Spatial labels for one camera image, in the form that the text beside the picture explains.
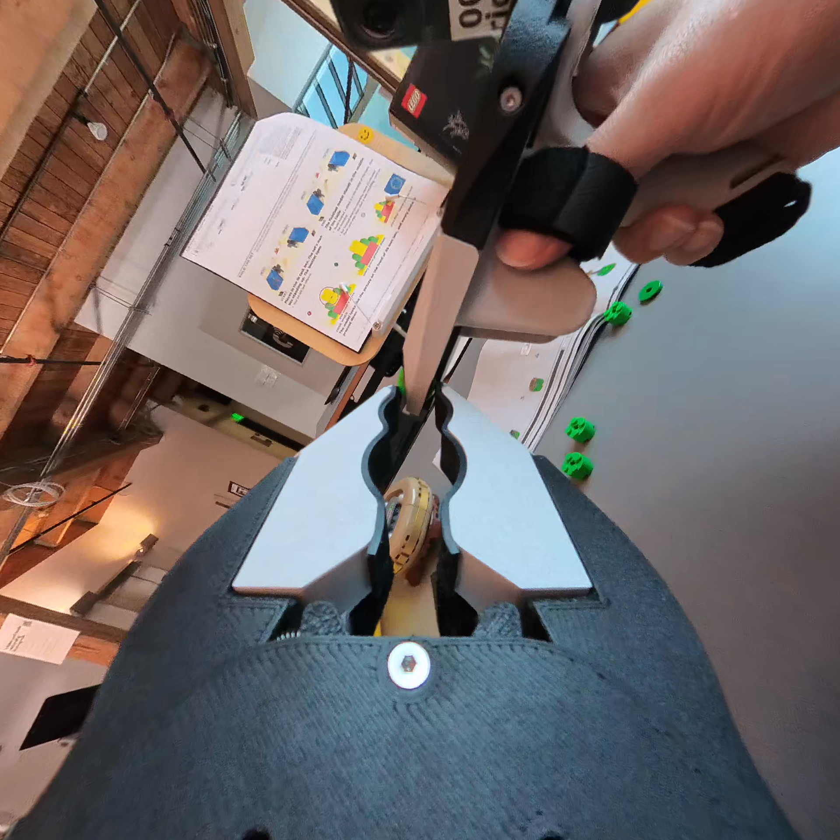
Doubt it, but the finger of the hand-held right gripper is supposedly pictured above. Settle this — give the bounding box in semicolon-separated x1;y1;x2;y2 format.
400;233;484;417

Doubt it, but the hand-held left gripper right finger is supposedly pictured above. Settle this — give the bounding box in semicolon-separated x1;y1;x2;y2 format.
436;387;595;608

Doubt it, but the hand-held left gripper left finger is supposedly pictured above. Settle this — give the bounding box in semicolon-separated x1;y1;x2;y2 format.
233;387;403;601

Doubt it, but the person's right hand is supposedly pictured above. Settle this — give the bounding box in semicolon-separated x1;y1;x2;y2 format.
497;0;840;270

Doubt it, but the white instruction booklet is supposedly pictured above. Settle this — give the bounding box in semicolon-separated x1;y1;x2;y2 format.
469;262;641;454

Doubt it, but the black clipboard stand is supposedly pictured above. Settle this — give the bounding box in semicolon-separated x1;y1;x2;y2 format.
325;308;421;427

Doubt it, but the tan round device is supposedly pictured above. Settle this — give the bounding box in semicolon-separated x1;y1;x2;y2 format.
382;476;442;581

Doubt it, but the black toy brick box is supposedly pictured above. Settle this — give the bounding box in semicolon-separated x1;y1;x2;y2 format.
389;38;503;161

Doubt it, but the wooden clipboard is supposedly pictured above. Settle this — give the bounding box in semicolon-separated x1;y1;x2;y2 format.
246;121;460;368

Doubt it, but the printed instruction sheet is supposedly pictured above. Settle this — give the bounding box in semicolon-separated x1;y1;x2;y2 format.
182;112;450;353

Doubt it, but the white paper notice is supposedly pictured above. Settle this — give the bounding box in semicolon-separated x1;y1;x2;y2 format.
0;613;81;665

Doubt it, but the black wall sign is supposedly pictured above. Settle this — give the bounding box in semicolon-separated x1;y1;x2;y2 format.
239;308;309;366

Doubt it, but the coiled white cable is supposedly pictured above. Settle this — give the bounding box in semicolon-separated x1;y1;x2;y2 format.
1;480;65;508

